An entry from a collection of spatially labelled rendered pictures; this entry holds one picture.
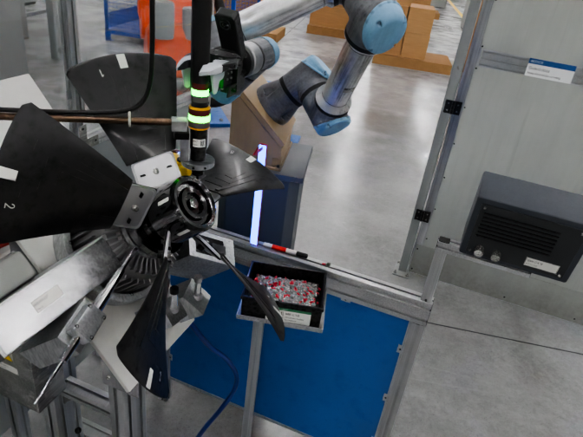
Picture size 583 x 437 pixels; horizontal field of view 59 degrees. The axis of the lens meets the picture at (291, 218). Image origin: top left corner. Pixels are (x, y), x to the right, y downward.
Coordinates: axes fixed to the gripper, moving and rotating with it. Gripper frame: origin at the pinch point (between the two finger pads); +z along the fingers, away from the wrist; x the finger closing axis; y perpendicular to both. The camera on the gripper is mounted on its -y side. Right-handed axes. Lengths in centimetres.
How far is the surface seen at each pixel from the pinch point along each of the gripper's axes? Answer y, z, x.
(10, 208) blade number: 18.4, 34.2, 10.7
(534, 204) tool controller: 23, -34, -70
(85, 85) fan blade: 7.8, 3.4, 22.3
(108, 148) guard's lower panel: 54, -59, 70
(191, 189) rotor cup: 22.7, 5.0, -3.7
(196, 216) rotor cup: 26.4, 7.9, -6.8
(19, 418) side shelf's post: 118, 8, 52
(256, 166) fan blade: 28.5, -26.0, -4.0
